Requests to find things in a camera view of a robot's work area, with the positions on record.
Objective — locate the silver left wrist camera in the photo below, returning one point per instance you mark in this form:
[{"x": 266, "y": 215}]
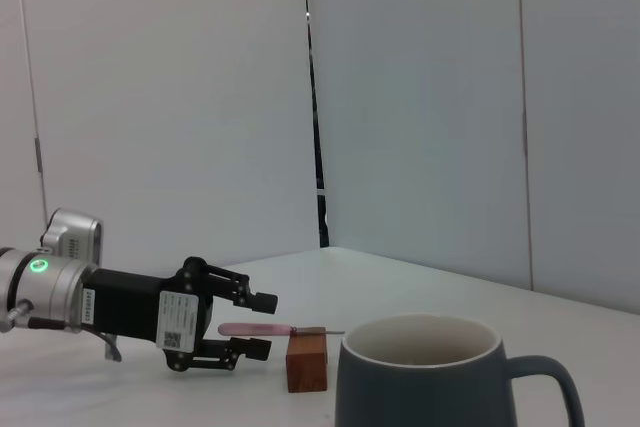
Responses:
[{"x": 75, "y": 237}]

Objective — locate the grey ceramic cup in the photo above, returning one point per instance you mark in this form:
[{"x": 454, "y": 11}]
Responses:
[{"x": 415, "y": 397}]

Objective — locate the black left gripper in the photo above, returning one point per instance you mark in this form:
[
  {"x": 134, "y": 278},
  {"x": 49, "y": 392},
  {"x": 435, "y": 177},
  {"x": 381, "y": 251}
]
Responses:
[{"x": 125, "y": 304}]

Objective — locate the notched brown wooden block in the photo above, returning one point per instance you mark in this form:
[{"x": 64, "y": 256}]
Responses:
[{"x": 306, "y": 362}]

